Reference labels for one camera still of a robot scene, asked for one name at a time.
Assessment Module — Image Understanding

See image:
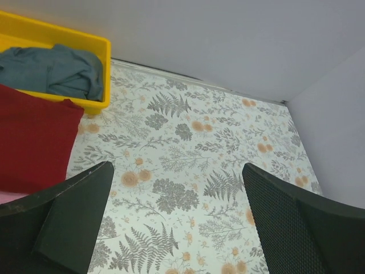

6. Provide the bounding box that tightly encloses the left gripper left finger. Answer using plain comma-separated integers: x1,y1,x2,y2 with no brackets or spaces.
1,162,114,273

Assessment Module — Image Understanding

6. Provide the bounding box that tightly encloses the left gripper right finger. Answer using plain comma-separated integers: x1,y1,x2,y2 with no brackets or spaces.
242,163,364,273

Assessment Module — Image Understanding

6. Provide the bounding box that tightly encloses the red t shirt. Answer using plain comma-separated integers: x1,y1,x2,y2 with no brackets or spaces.
1,85,84,194

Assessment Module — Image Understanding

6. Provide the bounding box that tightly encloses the folded pink t shirt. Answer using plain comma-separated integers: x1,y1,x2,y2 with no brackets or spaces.
0,191,28,204

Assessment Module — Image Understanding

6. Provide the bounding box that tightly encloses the floral table mat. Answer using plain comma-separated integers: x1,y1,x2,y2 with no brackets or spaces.
68,61,321,273

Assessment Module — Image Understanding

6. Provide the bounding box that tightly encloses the grey-blue t shirt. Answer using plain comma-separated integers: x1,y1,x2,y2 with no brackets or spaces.
1,44,104,101

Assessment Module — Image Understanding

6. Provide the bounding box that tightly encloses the yellow plastic bin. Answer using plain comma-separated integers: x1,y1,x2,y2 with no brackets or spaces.
1,11,111,115

